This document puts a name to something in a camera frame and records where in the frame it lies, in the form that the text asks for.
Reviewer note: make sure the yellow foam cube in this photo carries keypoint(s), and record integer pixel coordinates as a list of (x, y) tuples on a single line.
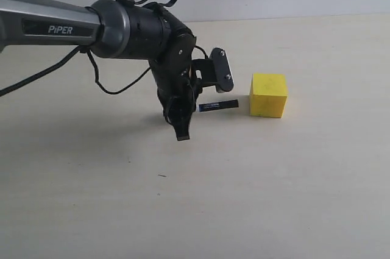
[(268, 95)]

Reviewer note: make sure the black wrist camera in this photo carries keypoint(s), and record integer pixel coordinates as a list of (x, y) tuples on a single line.
[(214, 71)]

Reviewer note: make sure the black and white marker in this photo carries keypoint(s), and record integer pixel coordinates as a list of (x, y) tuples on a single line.
[(220, 105)]

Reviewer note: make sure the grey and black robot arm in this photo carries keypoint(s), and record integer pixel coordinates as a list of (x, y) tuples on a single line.
[(115, 29)]

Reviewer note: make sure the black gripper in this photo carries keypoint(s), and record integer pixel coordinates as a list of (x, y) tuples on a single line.
[(177, 91)]

